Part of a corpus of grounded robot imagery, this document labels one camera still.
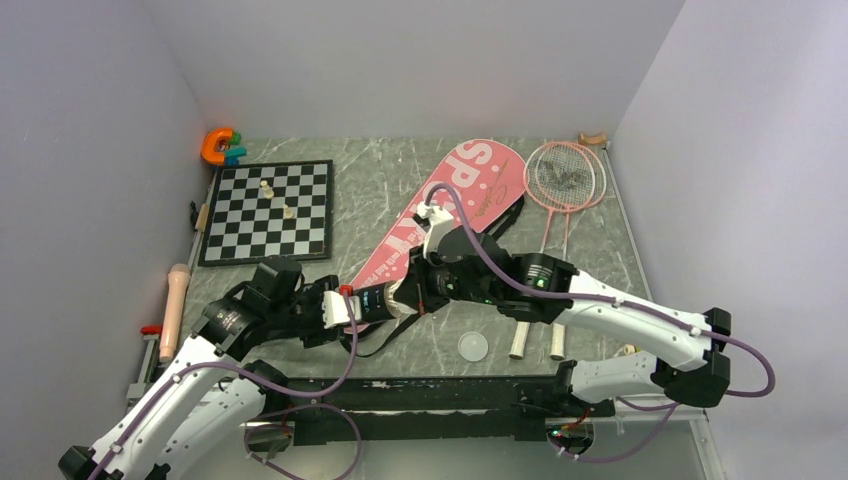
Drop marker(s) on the pink racket bag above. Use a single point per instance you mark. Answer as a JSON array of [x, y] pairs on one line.
[[481, 177]]

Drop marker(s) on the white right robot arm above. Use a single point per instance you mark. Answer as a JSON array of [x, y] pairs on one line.
[[678, 359]]

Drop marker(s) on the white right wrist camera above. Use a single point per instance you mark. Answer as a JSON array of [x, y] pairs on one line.
[[437, 223]]

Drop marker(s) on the orange teal toy blocks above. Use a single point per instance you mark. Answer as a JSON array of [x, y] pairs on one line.
[[223, 147]]

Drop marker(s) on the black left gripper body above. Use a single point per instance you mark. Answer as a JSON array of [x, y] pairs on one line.
[[307, 313]]

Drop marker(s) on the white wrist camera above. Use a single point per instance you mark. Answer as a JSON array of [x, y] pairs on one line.
[[338, 309], [437, 223]]

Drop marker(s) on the small wooden arch block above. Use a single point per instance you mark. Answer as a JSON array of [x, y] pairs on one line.
[[596, 140]]

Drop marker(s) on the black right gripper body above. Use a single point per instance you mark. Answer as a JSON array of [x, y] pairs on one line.
[[435, 284]]

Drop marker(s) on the black shuttlecock tube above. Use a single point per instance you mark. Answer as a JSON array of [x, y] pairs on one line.
[[376, 304]]

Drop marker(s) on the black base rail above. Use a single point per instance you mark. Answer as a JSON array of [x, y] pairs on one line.
[[521, 407]]

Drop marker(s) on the translucent tube lid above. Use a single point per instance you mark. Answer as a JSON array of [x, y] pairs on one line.
[[472, 346]]

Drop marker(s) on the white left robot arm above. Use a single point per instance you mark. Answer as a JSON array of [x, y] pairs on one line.
[[206, 390]]

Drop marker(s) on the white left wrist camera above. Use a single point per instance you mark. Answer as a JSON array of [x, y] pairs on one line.
[[338, 309]]

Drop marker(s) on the black white chessboard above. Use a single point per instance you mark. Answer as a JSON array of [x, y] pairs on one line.
[[244, 228]]

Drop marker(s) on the red clamp knob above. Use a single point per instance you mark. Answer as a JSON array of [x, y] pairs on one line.
[[151, 330]]

